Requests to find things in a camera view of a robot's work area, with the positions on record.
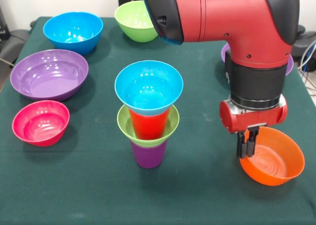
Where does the large blue bowl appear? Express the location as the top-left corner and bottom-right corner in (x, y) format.
(42, 11), (104, 55)

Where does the wide purple bowl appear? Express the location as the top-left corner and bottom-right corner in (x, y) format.
(221, 43), (294, 77)
(9, 49), (89, 102)

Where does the black grey machine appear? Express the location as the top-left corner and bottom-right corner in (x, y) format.
(292, 24), (316, 62)

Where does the grey cable bundle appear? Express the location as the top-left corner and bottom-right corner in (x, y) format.
(297, 41), (316, 97)

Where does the orange bowl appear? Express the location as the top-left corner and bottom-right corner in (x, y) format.
(238, 126), (306, 187)

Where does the dark green tablecloth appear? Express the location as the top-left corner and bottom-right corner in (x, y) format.
(0, 16), (316, 225)

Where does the purple cup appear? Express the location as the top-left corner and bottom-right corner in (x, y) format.
(130, 139), (168, 170)

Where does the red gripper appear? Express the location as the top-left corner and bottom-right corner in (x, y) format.
(219, 95), (288, 159)

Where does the black office chair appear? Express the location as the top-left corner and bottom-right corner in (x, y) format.
(0, 29), (32, 62)

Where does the large green bowl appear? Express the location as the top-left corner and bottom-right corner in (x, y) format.
(114, 0), (159, 43)

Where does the small green bowl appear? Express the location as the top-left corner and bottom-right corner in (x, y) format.
(117, 104), (180, 148)

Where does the pink bowl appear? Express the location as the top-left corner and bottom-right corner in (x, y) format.
(11, 100), (71, 147)

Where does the red cup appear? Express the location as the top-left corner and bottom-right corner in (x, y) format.
(128, 106), (171, 140)

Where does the small blue bowl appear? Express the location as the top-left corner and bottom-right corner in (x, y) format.
(114, 60), (184, 117)

